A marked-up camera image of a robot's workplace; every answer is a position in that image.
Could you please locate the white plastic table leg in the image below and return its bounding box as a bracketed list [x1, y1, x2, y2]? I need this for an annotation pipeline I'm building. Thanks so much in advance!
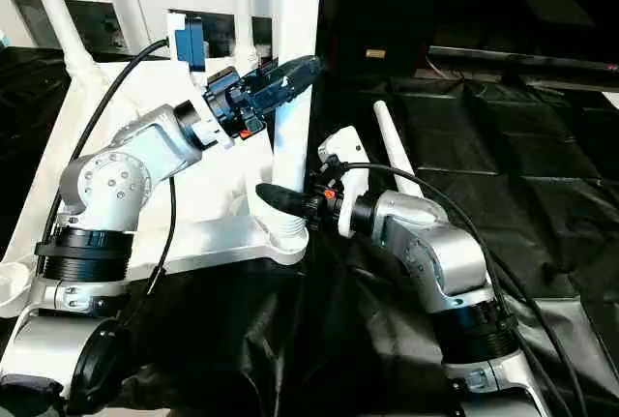
[372, 100, 427, 201]
[26, 0, 94, 81]
[231, 0, 258, 72]
[246, 0, 326, 246]

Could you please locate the white plastic table top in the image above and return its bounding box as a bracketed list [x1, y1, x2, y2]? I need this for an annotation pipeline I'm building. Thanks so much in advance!
[0, 57, 312, 319]

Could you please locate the black table mat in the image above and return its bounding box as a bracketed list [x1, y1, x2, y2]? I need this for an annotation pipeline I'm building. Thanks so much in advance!
[0, 45, 619, 417]

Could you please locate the black low cabinet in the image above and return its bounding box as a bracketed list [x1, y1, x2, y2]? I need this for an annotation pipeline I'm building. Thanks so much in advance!
[319, 0, 619, 65]

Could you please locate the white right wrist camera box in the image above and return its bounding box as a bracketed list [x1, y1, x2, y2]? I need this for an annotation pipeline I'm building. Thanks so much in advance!
[316, 127, 371, 240]

